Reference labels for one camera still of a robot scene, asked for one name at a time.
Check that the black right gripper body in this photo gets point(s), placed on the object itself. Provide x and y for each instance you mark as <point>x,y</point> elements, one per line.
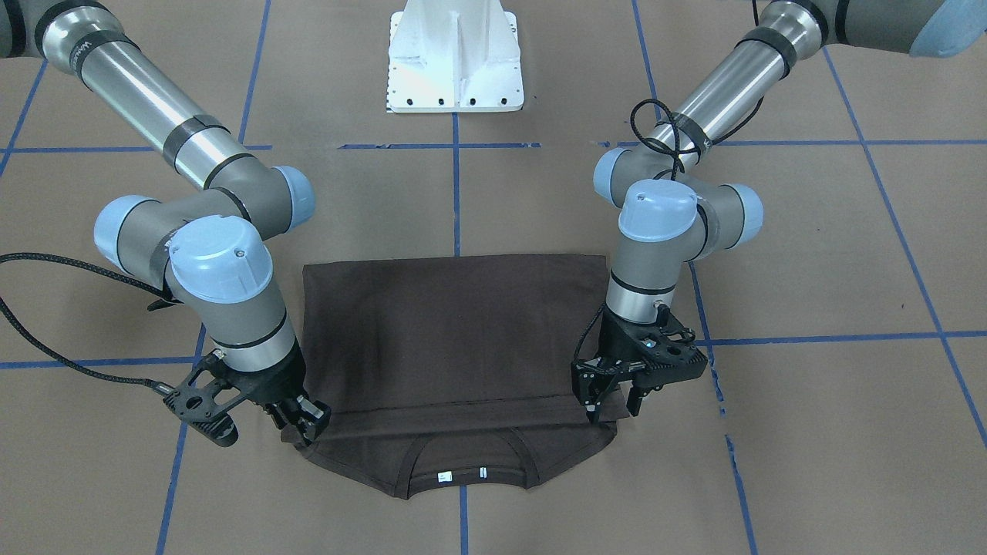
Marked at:
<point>273,381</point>

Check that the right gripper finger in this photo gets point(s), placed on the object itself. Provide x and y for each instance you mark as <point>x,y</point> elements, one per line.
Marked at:
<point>277,416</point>
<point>303,433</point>

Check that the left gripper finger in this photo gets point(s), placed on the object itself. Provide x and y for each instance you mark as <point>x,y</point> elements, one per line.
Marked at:
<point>635,397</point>
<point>595,406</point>

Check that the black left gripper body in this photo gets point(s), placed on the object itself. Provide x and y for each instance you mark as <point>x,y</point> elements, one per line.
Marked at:
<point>613,341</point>

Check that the dark brown t-shirt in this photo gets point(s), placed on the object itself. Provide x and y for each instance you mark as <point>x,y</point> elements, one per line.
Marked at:
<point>451,371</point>

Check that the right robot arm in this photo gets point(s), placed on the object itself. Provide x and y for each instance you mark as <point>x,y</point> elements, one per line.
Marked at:
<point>205,250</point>

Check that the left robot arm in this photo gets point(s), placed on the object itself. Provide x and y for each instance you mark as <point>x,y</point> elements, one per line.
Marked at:
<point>871,169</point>

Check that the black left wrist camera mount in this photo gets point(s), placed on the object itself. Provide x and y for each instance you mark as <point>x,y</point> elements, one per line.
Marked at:
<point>663,352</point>

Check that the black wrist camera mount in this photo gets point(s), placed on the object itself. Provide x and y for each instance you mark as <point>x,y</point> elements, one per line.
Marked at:
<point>203,400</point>
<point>663,352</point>

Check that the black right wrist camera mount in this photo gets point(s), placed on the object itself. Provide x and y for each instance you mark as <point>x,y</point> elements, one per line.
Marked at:
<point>203,400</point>

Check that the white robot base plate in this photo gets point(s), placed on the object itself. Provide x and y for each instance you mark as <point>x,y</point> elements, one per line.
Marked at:
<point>454,57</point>

